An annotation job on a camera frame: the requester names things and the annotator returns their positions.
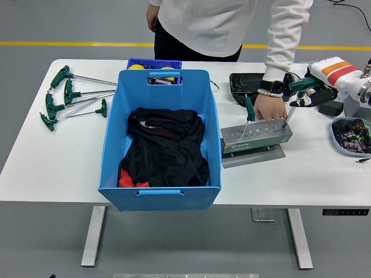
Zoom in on black wristwatch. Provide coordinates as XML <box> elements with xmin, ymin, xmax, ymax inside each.
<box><xmin>259</xmin><ymin>80</ymin><xmax>286</xmax><ymax>93</ymax></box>

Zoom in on black plastic tray housing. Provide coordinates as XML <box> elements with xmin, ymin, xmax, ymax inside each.
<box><xmin>228</xmin><ymin>72</ymin><xmax>293</xmax><ymax>112</ymax></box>

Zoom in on long green T-handle hex key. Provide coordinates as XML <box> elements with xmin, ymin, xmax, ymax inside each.
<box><xmin>63</xmin><ymin>79</ymin><xmax>117</xmax><ymax>106</ymax></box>
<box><xmin>39</xmin><ymin>100</ymin><xmax>100</xmax><ymax>133</ymax></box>
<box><xmin>45</xmin><ymin>92</ymin><xmax>117</xmax><ymax>120</ymax></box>
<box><xmin>49</xmin><ymin>65</ymin><xmax>118</xmax><ymax>90</ymax></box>

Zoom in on short green T-handle hex key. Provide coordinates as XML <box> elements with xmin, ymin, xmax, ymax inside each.
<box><xmin>66</xmin><ymin>98</ymin><xmax>108</xmax><ymax>119</ymax></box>

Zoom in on black cloth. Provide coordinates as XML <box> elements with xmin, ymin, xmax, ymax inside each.
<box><xmin>117</xmin><ymin>107</ymin><xmax>211</xmax><ymax>188</ymax></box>

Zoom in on blue-grey bowl of capacitors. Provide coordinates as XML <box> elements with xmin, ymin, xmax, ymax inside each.
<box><xmin>330</xmin><ymin>116</ymin><xmax>371</xmax><ymax>158</ymax></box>

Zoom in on white bead bracelet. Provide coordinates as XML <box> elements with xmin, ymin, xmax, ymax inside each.
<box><xmin>257</xmin><ymin>89</ymin><xmax>284</xmax><ymax>98</ymax></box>

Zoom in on large green T-handle hex key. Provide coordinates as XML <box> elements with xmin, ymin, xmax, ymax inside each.
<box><xmin>281</xmin><ymin>76</ymin><xmax>318</xmax><ymax>129</ymax></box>

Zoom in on black floor cable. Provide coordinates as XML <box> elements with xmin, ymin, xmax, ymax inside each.
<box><xmin>329</xmin><ymin>0</ymin><xmax>371</xmax><ymax>32</ymax></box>

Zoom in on light blue plastic storage box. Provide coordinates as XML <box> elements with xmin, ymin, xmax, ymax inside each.
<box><xmin>97</xmin><ymin>69</ymin><xmax>223</xmax><ymax>212</ymax></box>

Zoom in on small green T-handle hex key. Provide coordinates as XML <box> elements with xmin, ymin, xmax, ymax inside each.
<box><xmin>242</xmin><ymin>94</ymin><xmax>256</xmax><ymax>136</ymax></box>

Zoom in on black table control panel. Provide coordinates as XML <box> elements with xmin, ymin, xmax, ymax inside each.
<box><xmin>322</xmin><ymin>208</ymin><xmax>370</xmax><ymax>216</ymax></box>

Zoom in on red cloth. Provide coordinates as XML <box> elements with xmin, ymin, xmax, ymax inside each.
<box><xmin>119</xmin><ymin>169</ymin><xmax>150</xmax><ymax>188</ymax></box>

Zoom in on white table leg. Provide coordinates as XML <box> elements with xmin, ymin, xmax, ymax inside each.
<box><xmin>80</xmin><ymin>206</ymin><xmax>107</xmax><ymax>268</ymax></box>
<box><xmin>286</xmin><ymin>207</ymin><xmax>314</xmax><ymax>270</ymax></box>

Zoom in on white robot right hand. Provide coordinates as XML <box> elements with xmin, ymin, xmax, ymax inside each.
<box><xmin>289</xmin><ymin>56</ymin><xmax>368</xmax><ymax>108</ymax></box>

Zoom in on grey hex key holder stand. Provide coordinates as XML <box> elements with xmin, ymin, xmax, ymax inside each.
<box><xmin>219</xmin><ymin>118</ymin><xmax>293</xmax><ymax>170</ymax></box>

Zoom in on person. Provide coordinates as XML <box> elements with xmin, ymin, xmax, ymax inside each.
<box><xmin>146</xmin><ymin>0</ymin><xmax>314</xmax><ymax>122</ymax></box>

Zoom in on grey box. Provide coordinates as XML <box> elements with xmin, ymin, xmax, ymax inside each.
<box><xmin>343</xmin><ymin>95</ymin><xmax>371</xmax><ymax>118</ymax></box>

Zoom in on person's right hand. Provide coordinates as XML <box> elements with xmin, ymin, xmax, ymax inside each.
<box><xmin>146</xmin><ymin>4</ymin><xmax>159</xmax><ymax>32</ymax></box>

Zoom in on metal floor plate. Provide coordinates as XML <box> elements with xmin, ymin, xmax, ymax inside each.
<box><xmin>250</xmin><ymin>207</ymin><xmax>275</xmax><ymax>222</ymax></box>

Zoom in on dark blue plastic bin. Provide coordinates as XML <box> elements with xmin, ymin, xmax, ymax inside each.
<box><xmin>126</xmin><ymin>58</ymin><xmax>183</xmax><ymax>71</ymax></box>

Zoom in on black power adapter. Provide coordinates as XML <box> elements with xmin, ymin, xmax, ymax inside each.
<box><xmin>318</xmin><ymin>100</ymin><xmax>344</xmax><ymax>118</ymax></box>

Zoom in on person's left hand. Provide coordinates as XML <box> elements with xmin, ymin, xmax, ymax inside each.
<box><xmin>253</xmin><ymin>94</ymin><xmax>288</xmax><ymax>122</ymax></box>

